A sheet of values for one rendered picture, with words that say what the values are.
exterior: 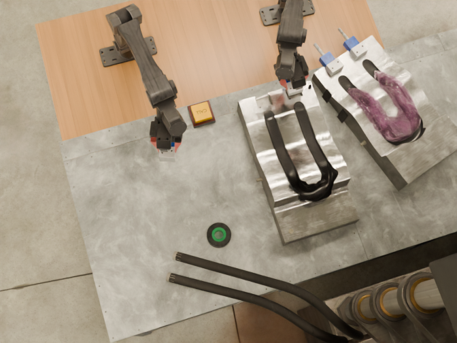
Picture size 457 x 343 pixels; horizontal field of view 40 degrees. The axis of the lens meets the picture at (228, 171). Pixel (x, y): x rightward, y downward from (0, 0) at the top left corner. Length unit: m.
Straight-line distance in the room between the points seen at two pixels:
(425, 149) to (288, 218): 0.51
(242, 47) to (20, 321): 1.56
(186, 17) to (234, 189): 0.67
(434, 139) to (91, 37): 1.25
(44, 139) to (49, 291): 0.72
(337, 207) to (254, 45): 0.67
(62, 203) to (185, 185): 1.01
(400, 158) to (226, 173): 0.58
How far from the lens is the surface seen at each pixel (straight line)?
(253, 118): 2.13
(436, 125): 2.23
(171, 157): 2.03
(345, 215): 2.11
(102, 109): 2.27
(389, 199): 2.22
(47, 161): 3.10
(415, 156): 2.17
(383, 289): 1.66
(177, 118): 1.83
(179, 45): 2.34
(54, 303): 2.98
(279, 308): 2.01
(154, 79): 1.85
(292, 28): 1.92
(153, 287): 2.11
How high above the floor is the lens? 2.89
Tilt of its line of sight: 75 degrees down
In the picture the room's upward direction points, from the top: 6 degrees clockwise
